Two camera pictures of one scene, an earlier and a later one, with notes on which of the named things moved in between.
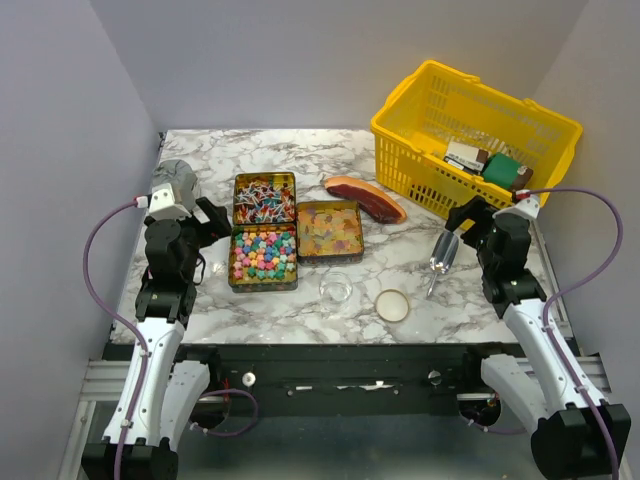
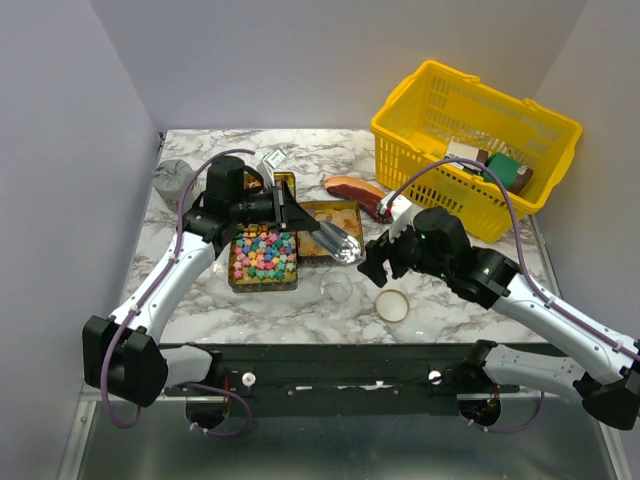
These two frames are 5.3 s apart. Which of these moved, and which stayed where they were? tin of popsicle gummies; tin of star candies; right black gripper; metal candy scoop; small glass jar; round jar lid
Moved: metal candy scoop; right black gripper
Stayed: tin of star candies; small glass jar; tin of popsicle gummies; round jar lid
